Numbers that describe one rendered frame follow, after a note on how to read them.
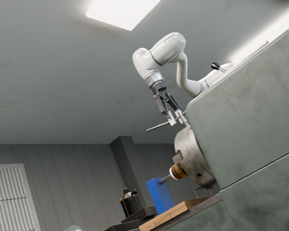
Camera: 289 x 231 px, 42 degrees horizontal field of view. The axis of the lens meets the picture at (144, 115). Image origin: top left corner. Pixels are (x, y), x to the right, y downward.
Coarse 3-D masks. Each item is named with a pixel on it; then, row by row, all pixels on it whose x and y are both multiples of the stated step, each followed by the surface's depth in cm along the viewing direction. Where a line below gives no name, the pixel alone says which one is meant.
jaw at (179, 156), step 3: (177, 153) 170; (180, 153) 169; (174, 156) 173; (177, 156) 171; (180, 156) 168; (174, 159) 172; (177, 159) 171; (174, 162) 172; (177, 162) 171; (180, 165) 175; (180, 168) 179
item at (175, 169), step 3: (174, 165) 184; (177, 165) 183; (171, 168) 186; (174, 168) 185; (177, 168) 182; (174, 171) 184; (177, 171) 182; (180, 171) 181; (183, 171) 181; (174, 174) 184; (177, 174) 184; (180, 174) 182; (183, 174) 182; (186, 174) 181; (177, 177) 184; (180, 177) 184; (183, 177) 184
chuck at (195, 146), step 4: (188, 132) 169; (192, 132) 166; (192, 136) 165; (192, 140) 164; (196, 140) 163; (192, 144) 164; (196, 144) 162; (192, 148) 164; (196, 148) 162; (200, 148) 162; (196, 152) 162; (200, 152) 161; (196, 156) 162; (200, 156) 161; (204, 156) 160; (200, 160) 162; (204, 160) 161; (204, 164) 161; (208, 168) 161
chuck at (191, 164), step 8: (184, 128) 176; (176, 136) 176; (184, 136) 170; (176, 144) 172; (184, 144) 167; (176, 152) 170; (184, 152) 166; (192, 152) 163; (184, 160) 166; (192, 160) 164; (184, 168) 166; (192, 168) 164; (200, 168) 163; (192, 176) 166; (208, 176) 164; (200, 184) 168; (208, 184) 168; (216, 184) 169
